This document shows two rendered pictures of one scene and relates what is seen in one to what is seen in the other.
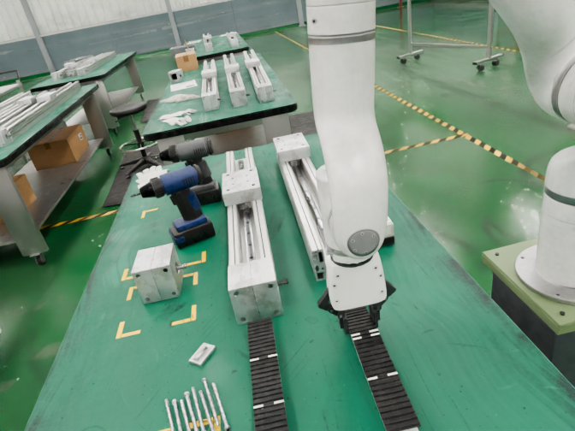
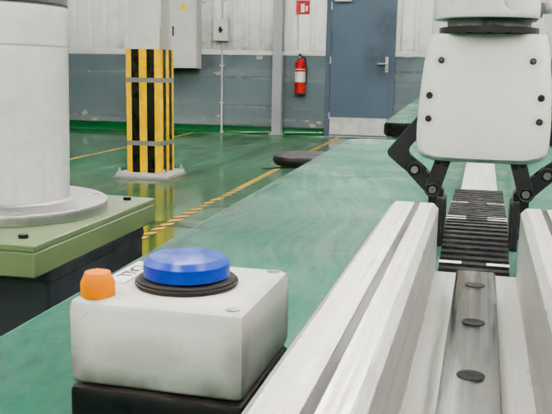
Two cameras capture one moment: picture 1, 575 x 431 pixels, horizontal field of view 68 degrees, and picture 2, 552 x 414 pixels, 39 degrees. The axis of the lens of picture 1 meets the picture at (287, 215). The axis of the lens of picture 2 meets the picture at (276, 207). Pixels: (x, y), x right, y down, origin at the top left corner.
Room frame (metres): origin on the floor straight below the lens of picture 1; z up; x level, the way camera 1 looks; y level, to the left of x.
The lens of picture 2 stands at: (1.26, -0.07, 0.94)
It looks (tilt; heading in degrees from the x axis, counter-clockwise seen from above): 10 degrees down; 197
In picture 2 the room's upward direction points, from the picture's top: 1 degrees clockwise
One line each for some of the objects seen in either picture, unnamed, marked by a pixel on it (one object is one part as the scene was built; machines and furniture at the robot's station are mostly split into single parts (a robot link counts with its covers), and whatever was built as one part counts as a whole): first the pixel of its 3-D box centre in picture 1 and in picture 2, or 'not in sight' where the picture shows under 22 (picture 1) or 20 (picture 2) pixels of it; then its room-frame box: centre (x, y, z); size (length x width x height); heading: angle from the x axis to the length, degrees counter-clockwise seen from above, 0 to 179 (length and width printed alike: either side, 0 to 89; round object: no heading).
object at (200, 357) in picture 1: (202, 354); not in sight; (0.63, 0.22, 0.78); 0.05 x 0.03 x 0.01; 148
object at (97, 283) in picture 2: not in sight; (97, 281); (0.96, -0.24, 0.85); 0.02 x 0.02 x 0.01
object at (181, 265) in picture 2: not in sight; (186, 274); (0.93, -0.21, 0.84); 0.04 x 0.04 x 0.02
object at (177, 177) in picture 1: (174, 209); not in sight; (1.11, 0.31, 0.89); 0.20 x 0.08 x 0.22; 113
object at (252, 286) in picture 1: (260, 288); not in sight; (0.75, 0.09, 0.83); 0.12 x 0.09 x 0.10; 93
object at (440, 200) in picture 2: (379, 308); (425, 202); (0.62, -0.14, 0.83); 0.03 x 0.03 x 0.07; 3
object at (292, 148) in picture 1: (291, 150); not in sight; (1.45, -0.06, 0.87); 0.16 x 0.11 x 0.07; 3
